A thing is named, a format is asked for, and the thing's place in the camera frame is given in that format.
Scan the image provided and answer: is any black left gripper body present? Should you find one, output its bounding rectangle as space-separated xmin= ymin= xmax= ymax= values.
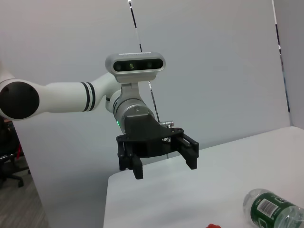
xmin=115 ymin=113 xmax=185 ymax=159

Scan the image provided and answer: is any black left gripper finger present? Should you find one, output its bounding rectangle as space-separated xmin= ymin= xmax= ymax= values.
xmin=117 ymin=140 xmax=144 ymax=180
xmin=172 ymin=133 xmax=200 ymax=170

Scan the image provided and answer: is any clear green-label water bottle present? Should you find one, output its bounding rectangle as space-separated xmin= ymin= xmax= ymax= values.
xmin=242 ymin=188 xmax=304 ymax=228

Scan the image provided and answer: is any black office chair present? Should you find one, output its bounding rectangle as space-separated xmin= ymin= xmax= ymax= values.
xmin=0 ymin=118 xmax=31 ymax=188

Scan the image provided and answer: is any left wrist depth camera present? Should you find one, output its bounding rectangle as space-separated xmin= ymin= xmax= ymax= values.
xmin=105 ymin=51 xmax=166 ymax=99

